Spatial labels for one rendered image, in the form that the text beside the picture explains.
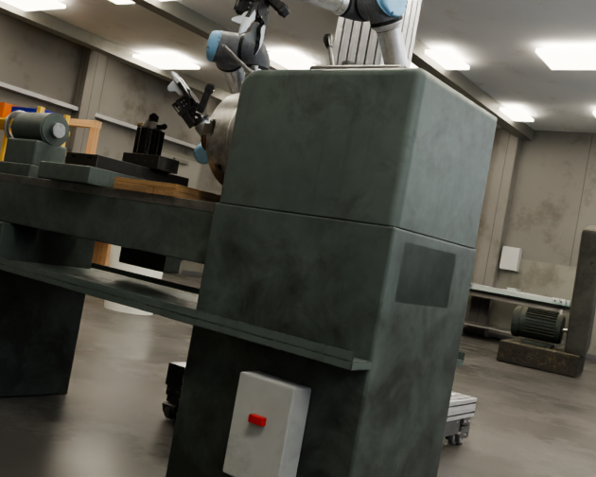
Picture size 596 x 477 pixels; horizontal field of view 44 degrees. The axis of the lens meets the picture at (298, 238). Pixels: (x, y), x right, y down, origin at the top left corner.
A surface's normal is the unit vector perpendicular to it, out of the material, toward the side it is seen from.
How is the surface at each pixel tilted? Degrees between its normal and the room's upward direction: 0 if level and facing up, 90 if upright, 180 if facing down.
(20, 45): 90
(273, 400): 90
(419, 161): 90
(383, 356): 90
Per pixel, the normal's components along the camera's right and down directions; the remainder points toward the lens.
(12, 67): 0.81, 0.13
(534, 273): -0.57, -0.12
